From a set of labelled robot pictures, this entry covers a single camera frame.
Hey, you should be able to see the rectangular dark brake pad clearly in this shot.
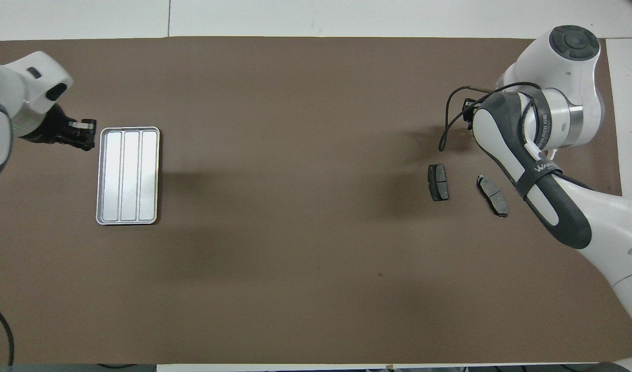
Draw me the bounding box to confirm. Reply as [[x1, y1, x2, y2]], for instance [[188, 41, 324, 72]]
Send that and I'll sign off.
[[428, 163, 450, 202]]

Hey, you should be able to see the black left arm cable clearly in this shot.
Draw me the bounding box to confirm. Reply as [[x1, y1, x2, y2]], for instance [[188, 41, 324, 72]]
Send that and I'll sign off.
[[0, 302, 15, 366]]

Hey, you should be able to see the elongated grey brake pad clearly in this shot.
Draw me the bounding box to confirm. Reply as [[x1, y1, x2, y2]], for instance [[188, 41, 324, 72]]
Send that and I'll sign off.
[[476, 174, 510, 218]]

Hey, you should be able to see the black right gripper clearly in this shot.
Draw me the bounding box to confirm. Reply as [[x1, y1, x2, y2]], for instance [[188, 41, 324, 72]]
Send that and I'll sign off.
[[463, 97, 483, 131]]

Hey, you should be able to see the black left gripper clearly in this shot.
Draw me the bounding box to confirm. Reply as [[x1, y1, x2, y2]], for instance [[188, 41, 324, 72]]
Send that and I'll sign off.
[[50, 116, 97, 152]]

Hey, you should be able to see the silver metal tray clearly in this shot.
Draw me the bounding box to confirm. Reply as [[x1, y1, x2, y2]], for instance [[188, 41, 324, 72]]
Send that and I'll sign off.
[[96, 126, 161, 226]]

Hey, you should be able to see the brown table mat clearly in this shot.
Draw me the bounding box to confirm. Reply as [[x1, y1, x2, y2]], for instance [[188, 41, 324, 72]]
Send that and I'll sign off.
[[0, 36, 632, 365]]

